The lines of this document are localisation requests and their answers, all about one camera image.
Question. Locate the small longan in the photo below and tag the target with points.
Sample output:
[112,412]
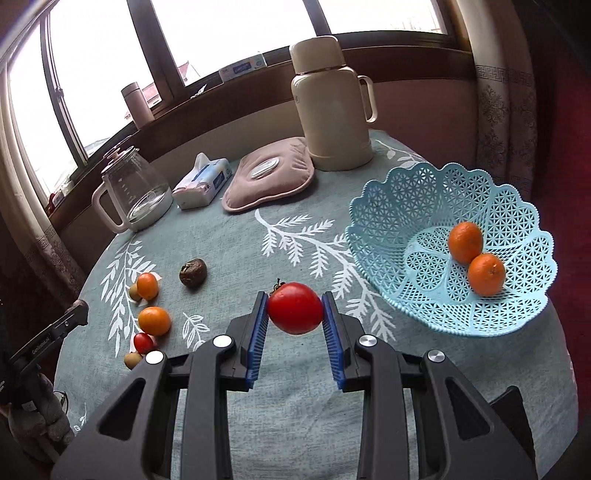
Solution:
[134,291]

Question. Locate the small dark water chestnut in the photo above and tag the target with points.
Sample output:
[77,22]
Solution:
[193,272]

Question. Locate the cream thermos jug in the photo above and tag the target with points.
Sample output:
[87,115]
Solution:
[332,115]

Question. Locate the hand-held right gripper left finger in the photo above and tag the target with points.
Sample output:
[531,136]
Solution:
[258,341]

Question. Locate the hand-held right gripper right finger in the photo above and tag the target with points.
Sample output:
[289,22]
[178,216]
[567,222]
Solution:
[333,341]

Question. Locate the red quilted blanket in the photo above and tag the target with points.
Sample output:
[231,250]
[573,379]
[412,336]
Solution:
[565,138]

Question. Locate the blue white box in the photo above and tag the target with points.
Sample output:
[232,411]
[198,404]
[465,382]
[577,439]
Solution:
[242,68]

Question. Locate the soft tissue pack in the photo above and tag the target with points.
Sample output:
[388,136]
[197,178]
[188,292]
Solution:
[203,184]

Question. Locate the large smooth orange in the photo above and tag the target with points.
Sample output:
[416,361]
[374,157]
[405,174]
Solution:
[154,320]

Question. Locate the beige patterned curtain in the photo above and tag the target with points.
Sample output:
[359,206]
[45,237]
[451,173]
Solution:
[51,263]
[503,115]

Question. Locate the pink electric heating pad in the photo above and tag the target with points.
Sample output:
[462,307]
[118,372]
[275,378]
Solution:
[277,189]

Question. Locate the teal leaf print tablecloth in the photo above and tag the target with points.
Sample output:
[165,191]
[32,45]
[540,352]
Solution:
[221,258]

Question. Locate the small pink bottle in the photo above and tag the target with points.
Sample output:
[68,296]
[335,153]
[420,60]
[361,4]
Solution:
[137,105]

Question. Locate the large longan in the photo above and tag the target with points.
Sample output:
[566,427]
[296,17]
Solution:
[133,360]

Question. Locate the bumpy mandarin orange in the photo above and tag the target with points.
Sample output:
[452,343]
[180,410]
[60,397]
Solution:
[465,240]
[486,273]

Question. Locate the red cherry tomato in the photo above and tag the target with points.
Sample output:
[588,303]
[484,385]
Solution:
[143,342]
[295,308]

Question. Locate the brown window frame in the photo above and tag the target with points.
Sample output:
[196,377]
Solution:
[143,46]

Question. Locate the light blue plastic basket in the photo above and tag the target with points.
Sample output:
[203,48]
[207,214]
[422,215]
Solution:
[406,203]

